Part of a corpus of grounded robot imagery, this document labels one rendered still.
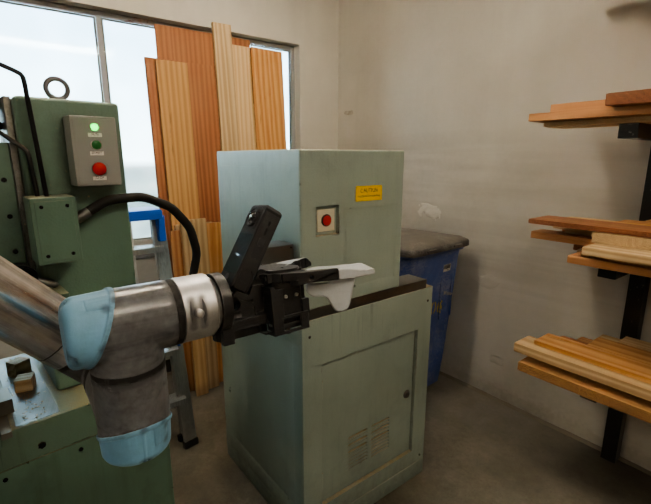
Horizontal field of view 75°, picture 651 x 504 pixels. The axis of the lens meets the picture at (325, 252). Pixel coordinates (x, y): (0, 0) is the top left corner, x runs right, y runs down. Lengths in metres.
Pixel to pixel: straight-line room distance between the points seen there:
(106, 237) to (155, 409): 0.78
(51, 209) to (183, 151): 1.60
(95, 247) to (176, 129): 1.51
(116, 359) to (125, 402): 0.05
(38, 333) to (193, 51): 2.40
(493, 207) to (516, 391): 1.04
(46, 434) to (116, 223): 0.52
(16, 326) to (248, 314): 0.25
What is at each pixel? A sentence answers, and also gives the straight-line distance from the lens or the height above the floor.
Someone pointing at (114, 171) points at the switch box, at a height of 1.35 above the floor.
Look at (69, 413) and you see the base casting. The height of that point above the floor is 0.79.
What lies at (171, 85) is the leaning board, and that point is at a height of 1.78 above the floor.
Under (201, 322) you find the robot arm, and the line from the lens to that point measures 0.49.
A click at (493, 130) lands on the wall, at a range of 2.54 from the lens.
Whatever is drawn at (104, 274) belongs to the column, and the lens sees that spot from 1.26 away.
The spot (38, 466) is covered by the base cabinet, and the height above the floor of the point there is 0.69.
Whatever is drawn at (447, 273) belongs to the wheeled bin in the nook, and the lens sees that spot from 2.46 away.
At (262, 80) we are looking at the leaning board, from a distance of 2.95.
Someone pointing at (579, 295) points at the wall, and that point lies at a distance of 2.39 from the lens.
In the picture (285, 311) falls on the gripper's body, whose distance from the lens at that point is 0.54.
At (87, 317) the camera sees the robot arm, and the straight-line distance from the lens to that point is 0.47.
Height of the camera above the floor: 1.39
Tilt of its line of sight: 13 degrees down
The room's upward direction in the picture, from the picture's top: straight up
